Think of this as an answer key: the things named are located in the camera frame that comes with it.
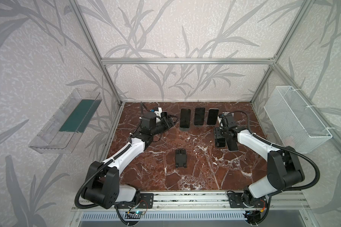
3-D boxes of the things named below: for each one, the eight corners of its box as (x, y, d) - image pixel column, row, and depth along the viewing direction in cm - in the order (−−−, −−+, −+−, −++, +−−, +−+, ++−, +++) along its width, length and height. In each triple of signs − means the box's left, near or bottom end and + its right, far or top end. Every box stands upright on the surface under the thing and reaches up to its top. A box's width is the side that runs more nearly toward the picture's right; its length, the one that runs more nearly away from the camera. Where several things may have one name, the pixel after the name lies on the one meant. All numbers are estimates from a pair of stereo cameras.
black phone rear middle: (194, 127, 107) (196, 112, 93) (193, 122, 110) (195, 107, 96) (202, 127, 107) (206, 112, 93) (202, 122, 110) (205, 107, 96)
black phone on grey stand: (180, 132, 104) (180, 119, 92) (180, 121, 110) (180, 108, 99) (189, 132, 104) (191, 120, 92) (189, 121, 110) (190, 108, 99)
